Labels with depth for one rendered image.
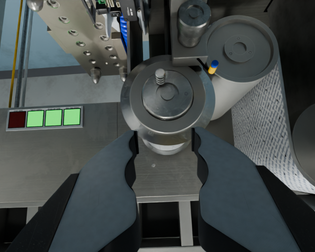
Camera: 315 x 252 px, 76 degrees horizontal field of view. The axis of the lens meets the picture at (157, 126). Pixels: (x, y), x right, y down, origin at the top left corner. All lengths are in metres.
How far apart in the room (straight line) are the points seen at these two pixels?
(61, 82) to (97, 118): 2.30
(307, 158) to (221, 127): 0.34
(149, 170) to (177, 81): 0.38
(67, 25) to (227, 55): 0.37
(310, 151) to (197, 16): 0.25
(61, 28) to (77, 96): 2.25
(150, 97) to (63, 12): 0.30
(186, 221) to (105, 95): 2.20
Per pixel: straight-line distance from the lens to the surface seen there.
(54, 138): 0.72
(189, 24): 0.27
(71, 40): 0.60
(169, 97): 0.30
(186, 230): 0.66
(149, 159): 0.63
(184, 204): 0.64
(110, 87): 2.68
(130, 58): 0.36
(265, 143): 0.42
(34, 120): 0.76
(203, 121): 0.31
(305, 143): 0.37
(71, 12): 0.52
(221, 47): 0.37
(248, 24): 0.40
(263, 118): 0.42
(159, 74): 0.28
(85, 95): 2.76
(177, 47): 0.31
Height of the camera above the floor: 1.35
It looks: 12 degrees down
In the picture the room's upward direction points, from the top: 178 degrees clockwise
